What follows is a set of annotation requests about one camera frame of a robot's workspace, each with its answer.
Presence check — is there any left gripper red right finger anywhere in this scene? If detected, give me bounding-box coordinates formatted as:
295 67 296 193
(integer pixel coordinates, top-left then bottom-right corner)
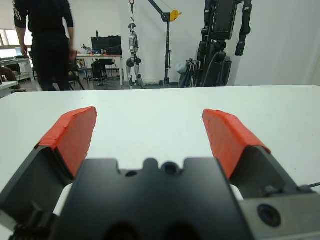
201 108 315 201

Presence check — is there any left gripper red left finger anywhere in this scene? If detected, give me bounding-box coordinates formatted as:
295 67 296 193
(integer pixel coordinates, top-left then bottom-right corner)
0 106 98 225

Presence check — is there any person with dark trousers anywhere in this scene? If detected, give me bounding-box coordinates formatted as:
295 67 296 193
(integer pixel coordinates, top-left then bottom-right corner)
91 58 110 87

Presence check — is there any stack of folded black chairs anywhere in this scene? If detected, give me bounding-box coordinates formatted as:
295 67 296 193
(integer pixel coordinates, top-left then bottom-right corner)
178 57 203 88

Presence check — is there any black folding chair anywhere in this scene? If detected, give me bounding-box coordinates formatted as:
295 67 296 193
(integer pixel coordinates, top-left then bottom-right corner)
67 50 86 91

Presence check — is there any small white table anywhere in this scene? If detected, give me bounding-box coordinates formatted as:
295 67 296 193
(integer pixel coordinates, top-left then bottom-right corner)
0 80 20 99

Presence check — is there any white plastic bag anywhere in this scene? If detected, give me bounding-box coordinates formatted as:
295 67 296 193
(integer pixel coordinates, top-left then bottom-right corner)
175 61 188 75

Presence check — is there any long white desk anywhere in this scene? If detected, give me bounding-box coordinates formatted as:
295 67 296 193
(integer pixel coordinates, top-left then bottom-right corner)
0 56 37 86

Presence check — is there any white desk with monitors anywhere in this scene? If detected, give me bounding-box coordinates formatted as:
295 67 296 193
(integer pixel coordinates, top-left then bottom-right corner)
76 53 124 87

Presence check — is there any black monitor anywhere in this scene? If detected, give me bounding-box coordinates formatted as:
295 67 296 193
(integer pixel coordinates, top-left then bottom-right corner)
90 36 110 52

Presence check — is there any laptop with bright screen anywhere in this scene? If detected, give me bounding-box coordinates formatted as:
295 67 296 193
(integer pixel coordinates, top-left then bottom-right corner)
14 46 26 59

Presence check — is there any person in black clothes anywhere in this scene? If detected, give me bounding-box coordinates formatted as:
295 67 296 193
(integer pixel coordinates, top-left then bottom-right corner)
13 0 76 92

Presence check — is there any black gantry crane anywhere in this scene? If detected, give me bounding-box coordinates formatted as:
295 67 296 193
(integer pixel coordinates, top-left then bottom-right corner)
147 0 173 88

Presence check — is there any silver hanging humanoid robot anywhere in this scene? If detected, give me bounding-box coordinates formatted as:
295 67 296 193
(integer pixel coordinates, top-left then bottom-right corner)
125 22 146 90

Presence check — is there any large black humanoid robot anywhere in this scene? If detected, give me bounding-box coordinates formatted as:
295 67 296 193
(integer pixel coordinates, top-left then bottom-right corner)
197 0 253 88

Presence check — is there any white roller blind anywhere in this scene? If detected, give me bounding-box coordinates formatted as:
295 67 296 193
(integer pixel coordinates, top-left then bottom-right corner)
0 0 16 31

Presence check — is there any hoist strap with red hook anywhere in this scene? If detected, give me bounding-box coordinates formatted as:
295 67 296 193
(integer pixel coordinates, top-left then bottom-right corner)
128 0 137 24

